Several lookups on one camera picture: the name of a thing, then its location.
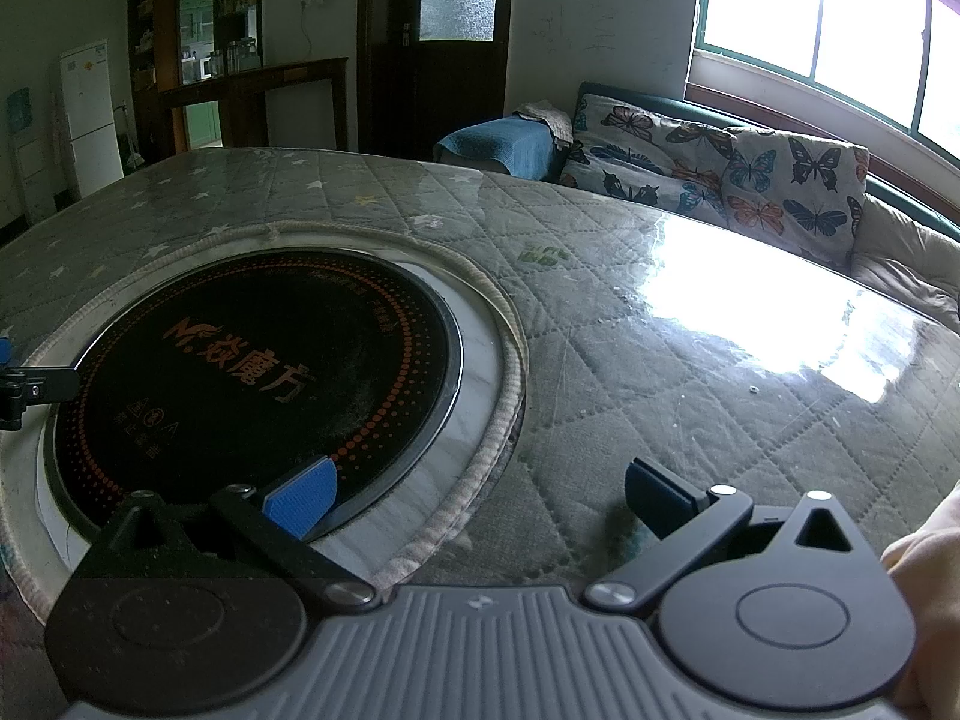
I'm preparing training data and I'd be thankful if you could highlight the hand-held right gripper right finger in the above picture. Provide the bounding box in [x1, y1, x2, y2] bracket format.
[583, 457, 886, 612]

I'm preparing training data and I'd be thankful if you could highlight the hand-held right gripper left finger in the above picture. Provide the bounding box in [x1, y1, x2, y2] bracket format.
[71, 456, 380, 612]

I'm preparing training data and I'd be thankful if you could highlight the cream garment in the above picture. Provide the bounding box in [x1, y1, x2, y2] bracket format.
[879, 480, 960, 715]

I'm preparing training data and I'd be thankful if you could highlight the round black induction cooker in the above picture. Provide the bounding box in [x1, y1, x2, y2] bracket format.
[43, 249, 466, 542]

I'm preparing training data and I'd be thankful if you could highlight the white storage rack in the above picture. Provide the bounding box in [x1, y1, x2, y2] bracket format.
[6, 88, 61, 224]

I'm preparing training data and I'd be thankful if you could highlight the white refrigerator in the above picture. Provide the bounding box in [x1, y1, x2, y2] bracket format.
[58, 39, 125, 201]

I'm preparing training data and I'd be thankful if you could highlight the butterfly print pillow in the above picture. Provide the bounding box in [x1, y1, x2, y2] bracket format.
[675, 127, 872, 269]
[561, 94, 741, 203]

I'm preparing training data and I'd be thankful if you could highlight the beige cushion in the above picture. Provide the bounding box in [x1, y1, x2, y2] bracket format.
[850, 191, 960, 336]

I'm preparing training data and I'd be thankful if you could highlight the dark wooden cabinet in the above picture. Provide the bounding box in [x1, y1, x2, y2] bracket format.
[127, 0, 353, 152]

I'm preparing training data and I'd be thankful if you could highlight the teal sofa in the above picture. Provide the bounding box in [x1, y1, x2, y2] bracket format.
[435, 82, 960, 340]

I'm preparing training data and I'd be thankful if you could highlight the white towel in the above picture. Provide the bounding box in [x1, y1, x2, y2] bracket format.
[514, 99, 576, 152]

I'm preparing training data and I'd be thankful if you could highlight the dark wooden door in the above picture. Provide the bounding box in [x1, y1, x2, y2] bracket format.
[358, 0, 518, 164]

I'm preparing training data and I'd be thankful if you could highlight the green framed window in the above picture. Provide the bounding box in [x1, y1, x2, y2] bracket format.
[686, 0, 960, 167]

